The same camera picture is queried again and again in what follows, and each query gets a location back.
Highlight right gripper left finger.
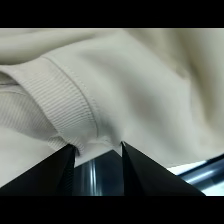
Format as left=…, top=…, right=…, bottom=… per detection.
left=0, top=143, right=77, bottom=197

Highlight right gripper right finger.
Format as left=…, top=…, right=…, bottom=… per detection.
left=120, top=141, right=207, bottom=197

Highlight beige sweatshirt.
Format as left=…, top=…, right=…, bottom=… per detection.
left=0, top=27, right=224, bottom=188

